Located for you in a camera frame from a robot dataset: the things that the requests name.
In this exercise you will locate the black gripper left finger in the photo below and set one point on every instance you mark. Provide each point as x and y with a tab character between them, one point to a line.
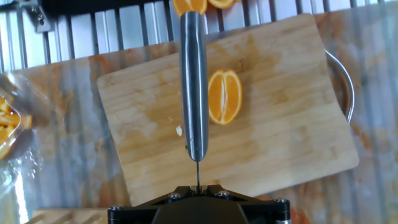
133	213

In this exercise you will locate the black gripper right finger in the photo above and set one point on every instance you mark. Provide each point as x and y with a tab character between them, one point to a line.
267	211

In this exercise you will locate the orange half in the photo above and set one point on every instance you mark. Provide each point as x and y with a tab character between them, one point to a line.
225	96

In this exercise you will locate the steel cleaver knife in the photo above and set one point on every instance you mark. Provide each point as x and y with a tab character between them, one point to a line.
194	87

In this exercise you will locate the wooden peg rack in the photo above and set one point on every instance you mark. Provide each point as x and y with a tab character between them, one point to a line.
68	216

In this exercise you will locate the bamboo cutting board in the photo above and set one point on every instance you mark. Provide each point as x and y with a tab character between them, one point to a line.
280	124

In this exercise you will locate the small white pith bit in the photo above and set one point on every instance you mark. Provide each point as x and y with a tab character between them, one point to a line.
179	130

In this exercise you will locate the marble pattern plastic mat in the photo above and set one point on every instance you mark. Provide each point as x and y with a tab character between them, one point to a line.
62	124

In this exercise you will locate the small orange slice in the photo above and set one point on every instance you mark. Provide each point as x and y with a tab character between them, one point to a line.
9	118
6	143
26	122

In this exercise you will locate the stainless steel bowl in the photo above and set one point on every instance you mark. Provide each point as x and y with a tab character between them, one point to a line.
346	84

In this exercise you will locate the clear plastic bag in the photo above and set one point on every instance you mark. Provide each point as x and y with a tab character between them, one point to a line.
28	93

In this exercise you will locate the black desk pad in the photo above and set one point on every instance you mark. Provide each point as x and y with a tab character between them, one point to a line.
93	4

